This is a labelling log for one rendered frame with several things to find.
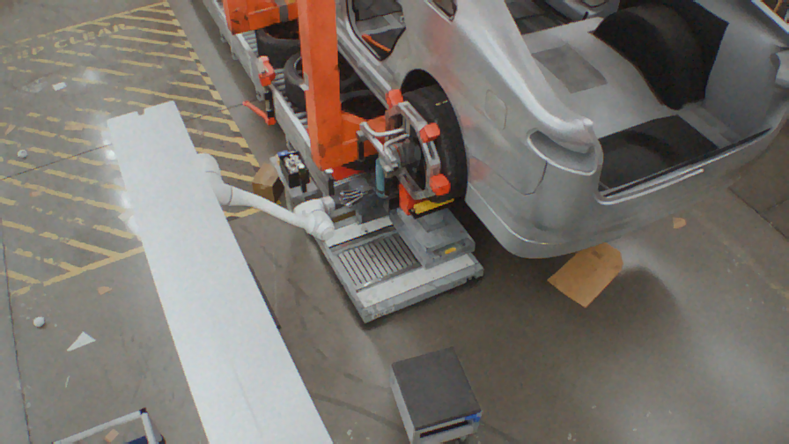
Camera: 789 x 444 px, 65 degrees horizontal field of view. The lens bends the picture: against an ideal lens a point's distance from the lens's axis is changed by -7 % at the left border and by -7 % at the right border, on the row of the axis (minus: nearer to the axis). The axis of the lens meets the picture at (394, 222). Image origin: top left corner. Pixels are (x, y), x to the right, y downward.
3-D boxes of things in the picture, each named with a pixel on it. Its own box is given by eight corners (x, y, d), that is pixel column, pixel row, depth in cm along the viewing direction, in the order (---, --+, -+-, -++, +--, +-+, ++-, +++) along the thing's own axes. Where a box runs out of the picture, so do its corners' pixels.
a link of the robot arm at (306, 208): (320, 210, 357) (328, 223, 347) (292, 219, 352) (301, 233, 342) (317, 193, 350) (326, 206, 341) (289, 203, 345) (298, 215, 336)
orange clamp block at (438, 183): (441, 182, 366) (449, 192, 360) (428, 187, 363) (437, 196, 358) (442, 173, 361) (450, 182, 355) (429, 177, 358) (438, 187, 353)
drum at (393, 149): (422, 166, 381) (423, 147, 371) (388, 177, 374) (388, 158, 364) (409, 152, 389) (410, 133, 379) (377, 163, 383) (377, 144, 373)
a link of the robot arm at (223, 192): (234, 192, 313) (228, 174, 322) (198, 185, 302) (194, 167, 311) (224, 212, 319) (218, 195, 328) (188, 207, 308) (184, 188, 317)
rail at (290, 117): (341, 195, 453) (339, 170, 437) (328, 199, 450) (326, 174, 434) (235, 34, 607) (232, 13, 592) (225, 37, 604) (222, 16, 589)
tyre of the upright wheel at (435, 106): (499, 177, 355) (453, 64, 359) (461, 190, 347) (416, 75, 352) (454, 202, 417) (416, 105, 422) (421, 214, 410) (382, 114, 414)
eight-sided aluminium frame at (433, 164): (437, 214, 382) (442, 138, 344) (427, 218, 380) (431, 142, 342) (394, 159, 416) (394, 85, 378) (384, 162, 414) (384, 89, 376)
